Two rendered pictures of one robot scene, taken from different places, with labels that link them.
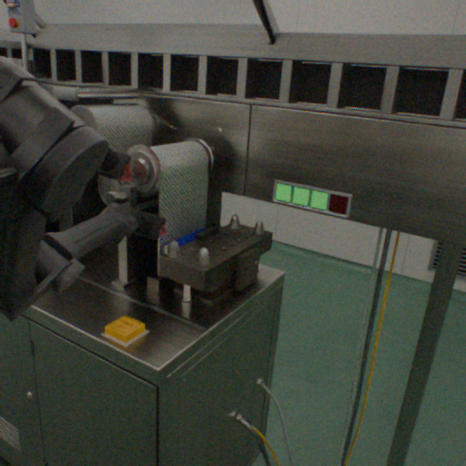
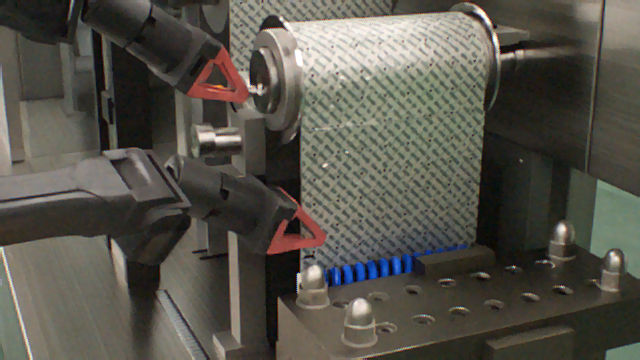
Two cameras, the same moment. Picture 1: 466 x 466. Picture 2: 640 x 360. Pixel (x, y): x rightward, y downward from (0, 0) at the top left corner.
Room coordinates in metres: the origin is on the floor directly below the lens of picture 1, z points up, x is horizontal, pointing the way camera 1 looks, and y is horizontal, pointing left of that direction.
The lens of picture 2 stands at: (0.41, -0.38, 1.48)
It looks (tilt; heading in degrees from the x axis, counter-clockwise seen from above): 19 degrees down; 37
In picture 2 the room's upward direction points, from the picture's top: straight up
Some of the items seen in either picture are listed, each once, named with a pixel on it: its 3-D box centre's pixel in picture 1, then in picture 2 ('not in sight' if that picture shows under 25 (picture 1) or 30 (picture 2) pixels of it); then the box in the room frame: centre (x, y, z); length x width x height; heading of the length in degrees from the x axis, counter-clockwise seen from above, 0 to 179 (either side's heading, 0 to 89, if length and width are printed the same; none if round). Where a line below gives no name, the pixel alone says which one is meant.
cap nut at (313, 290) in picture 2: (174, 248); (313, 283); (1.14, 0.17, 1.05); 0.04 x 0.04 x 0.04
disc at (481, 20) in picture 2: (194, 160); (465, 62); (1.43, 0.15, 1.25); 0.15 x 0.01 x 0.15; 60
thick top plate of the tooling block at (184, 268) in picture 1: (220, 251); (469, 317); (1.26, 0.04, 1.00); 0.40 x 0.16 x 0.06; 150
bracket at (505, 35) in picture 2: not in sight; (497, 33); (1.47, 0.13, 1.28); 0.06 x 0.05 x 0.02; 150
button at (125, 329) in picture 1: (125, 329); not in sight; (0.93, 0.26, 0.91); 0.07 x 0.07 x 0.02; 60
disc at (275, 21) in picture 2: (142, 170); (278, 79); (1.21, 0.27, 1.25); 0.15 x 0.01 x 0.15; 60
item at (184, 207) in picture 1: (184, 212); (393, 196); (1.29, 0.16, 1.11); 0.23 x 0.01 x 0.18; 150
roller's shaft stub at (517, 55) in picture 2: not in sight; (491, 60); (1.46, 0.13, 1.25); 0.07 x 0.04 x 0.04; 150
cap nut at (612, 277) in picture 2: (258, 227); (614, 267); (1.38, -0.08, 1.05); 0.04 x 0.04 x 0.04
